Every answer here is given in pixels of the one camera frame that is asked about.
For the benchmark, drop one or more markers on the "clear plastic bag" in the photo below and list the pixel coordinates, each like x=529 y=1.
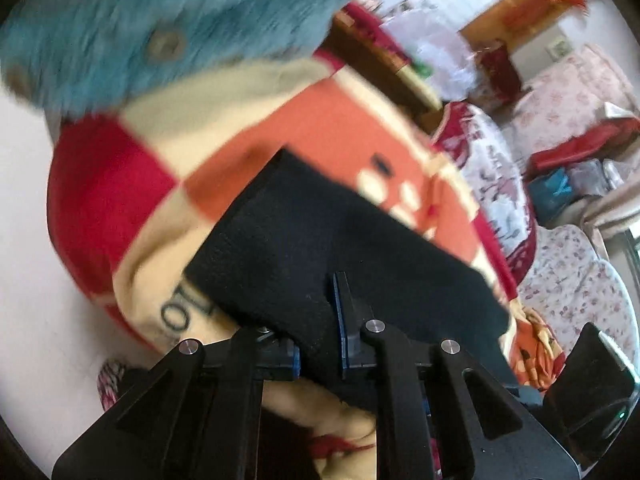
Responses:
x=595 y=177
x=435 y=50

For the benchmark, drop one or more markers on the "black pants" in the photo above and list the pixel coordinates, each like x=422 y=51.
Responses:
x=320 y=240

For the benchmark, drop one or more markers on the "wooden door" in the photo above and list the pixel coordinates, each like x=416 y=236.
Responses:
x=510 y=10

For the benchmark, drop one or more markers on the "blue bag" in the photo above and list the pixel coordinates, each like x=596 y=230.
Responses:
x=550 y=192

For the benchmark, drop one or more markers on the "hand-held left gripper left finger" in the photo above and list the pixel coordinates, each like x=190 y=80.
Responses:
x=289 y=361

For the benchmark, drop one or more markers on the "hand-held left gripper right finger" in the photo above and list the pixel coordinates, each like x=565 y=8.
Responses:
x=342 y=320

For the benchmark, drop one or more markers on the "red knitted cloth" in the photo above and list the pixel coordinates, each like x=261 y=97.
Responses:
x=367 y=25

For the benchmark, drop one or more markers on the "orange red printed blanket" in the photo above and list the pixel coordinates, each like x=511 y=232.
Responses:
x=310 y=130

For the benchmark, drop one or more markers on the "dark wooden headboard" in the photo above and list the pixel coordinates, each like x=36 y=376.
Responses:
x=370 y=70

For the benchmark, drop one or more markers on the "small-flower sofa cover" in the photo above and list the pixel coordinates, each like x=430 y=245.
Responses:
x=575 y=280

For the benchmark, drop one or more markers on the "pink floral bedding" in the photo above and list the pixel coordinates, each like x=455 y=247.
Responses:
x=565 y=95

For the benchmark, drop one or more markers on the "red cloth on sofa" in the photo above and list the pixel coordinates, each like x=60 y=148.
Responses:
x=580 y=147

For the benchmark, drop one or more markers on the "teal fuzzy garment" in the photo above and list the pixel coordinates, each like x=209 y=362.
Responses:
x=150 y=0

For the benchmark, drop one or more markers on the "maroon white floral pillow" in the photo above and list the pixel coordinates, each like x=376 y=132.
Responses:
x=495 y=195

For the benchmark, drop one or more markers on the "red gift bag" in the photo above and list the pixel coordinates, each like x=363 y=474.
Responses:
x=500 y=67

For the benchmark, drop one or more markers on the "beige curtain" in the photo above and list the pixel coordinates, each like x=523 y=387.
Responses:
x=610 y=210

